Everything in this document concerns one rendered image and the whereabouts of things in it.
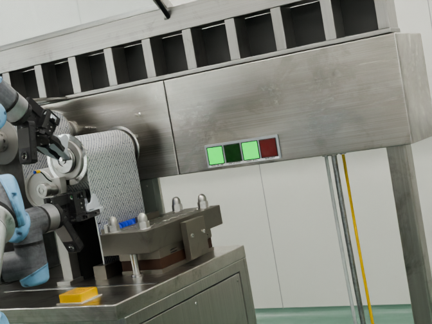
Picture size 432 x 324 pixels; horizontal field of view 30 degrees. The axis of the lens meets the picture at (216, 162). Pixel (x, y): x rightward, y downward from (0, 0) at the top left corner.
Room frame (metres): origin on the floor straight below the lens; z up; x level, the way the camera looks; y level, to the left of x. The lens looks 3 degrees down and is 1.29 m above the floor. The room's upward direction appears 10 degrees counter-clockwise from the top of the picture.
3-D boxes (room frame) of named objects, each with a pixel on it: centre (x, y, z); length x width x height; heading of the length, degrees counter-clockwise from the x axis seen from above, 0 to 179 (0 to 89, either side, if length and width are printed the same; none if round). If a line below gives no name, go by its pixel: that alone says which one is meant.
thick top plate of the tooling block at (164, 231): (2.36, 0.18, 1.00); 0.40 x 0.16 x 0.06; 149
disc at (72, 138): (2.31, 0.42, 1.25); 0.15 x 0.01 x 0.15; 59
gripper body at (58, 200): (2.18, 0.42, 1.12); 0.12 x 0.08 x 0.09; 149
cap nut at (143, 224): (2.19, 0.22, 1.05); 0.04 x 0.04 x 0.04
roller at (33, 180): (2.48, 0.46, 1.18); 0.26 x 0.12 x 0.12; 149
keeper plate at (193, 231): (2.32, 0.09, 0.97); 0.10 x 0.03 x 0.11; 149
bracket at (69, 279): (2.29, 0.47, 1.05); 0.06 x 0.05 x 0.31; 149
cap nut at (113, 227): (2.23, 0.31, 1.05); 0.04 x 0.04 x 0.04
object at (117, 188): (2.38, 0.30, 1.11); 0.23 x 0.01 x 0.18; 149
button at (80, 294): (2.03, 0.40, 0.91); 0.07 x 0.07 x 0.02; 59
